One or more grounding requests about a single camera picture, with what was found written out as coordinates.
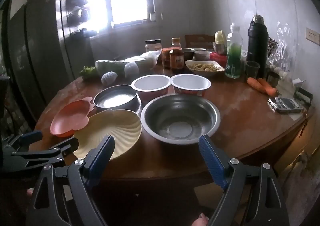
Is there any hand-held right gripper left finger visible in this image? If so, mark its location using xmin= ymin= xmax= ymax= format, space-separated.
xmin=25 ymin=135 xmax=116 ymax=226

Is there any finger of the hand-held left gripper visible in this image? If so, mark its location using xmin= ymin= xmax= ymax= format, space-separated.
xmin=11 ymin=137 xmax=80 ymax=167
xmin=5 ymin=130 xmax=43 ymax=153

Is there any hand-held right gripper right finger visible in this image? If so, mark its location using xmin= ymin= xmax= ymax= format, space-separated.
xmin=199 ymin=134 xmax=290 ymax=226

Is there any pink apple-shaped plate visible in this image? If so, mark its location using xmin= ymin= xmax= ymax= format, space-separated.
xmin=50 ymin=96 xmax=95 ymax=138

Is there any cream shell-shaped plate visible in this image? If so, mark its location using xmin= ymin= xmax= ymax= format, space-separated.
xmin=72 ymin=109 xmax=142 ymax=162

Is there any large steel bowl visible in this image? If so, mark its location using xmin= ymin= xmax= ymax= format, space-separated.
xmin=140 ymin=94 xmax=221 ymax=145

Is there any round steel pan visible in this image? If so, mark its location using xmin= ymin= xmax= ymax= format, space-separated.
xmin=93 ymin=85 xmax=141 ymax=114

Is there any red paper noodle bowl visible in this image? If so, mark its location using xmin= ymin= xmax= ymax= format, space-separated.
xmin=131 ymin=74 xmax=172 ymax=103
xmin=170 ymin=73 xmax=212 ymax=98

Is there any green lettuce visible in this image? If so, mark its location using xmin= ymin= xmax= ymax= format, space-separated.
xmin=80 ymin=66 xmax=98 ymax=80

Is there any fruit in white foam net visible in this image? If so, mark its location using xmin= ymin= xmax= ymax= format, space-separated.
xmin=101 ymin=71 xmax=118 ymax=85
xmin=124 ymin=62 xmax=140 ymax=78

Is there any orange carrot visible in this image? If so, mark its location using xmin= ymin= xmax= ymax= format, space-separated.
xmin=257 ymin=78 xmax=279 ymax=96
xmin=247 ymin=77 xmax=267 ymax=93

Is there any silver electronic device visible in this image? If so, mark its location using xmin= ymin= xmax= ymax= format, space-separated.
xmin=268 ymin=97 xmax=304 ymax=114

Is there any dark refrigerator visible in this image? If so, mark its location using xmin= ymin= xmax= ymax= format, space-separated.
xmin=5 ymin=0 xmax=75 ymax=116

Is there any white oval dish with food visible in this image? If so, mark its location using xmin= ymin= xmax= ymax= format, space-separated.
xmin=185 ymin=60 xmax=226 ymax=78

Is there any wrapped napa cabbage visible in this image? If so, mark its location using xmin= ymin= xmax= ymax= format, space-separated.
xmin=95 ymin=51 xmax=160 ymax=76

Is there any small steel mug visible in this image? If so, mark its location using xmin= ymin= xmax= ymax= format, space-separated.
xmin=267 ymin=71 xmax=280 ymax=88

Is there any green liquid plastic bottle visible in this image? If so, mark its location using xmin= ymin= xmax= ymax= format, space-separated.
xmin=225 ymin=22 xmax=244 ymax=79

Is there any red box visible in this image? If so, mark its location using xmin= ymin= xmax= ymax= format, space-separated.
xmin=209 ymin=52 xmax=228 ymax=65

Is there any white ceramic bowl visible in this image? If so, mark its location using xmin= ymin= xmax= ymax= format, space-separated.
xmin=194 ymin=50 xmax=212 ymax=61

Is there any small steel bowl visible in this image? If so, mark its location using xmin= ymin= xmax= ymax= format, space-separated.
xmin=181 ymin=48 xmax=195 ymax=61

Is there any sauce jar with red lid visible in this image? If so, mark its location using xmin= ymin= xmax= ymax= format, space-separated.
xmin=161 ymin=48 xmax=175 ymax=69

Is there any steel cup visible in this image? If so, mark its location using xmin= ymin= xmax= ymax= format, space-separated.
xmin=213 ymin=42 xmax=228 ymax=54

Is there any wooden chair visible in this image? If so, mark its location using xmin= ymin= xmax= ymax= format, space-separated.
xmin=185 ymin=34 xmax=216 ymax=49

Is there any yellow lidded cup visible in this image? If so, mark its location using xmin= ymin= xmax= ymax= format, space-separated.
xmin=214 ymin=30 xmax=227 ymax=44

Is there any clear jar with black lid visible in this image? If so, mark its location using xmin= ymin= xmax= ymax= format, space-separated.
xmin=145 ymin=39 xmax=162 ymax=54

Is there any black storage rack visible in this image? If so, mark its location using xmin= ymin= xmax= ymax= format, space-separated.
xmin=56 ymin=0 xmax=90 ymax=36

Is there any black thermos flask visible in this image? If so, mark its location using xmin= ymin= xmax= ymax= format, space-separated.
xmin=246 ymin=15 xmax=269 ymax=78

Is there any clear plastic bag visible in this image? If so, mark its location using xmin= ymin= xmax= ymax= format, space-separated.
xmin=269 ymin=21 xmax=290 ymax=66

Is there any white wall outlet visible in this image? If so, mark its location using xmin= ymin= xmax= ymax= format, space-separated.
xmin=306 ymin=28 xmax=320 ymax=45

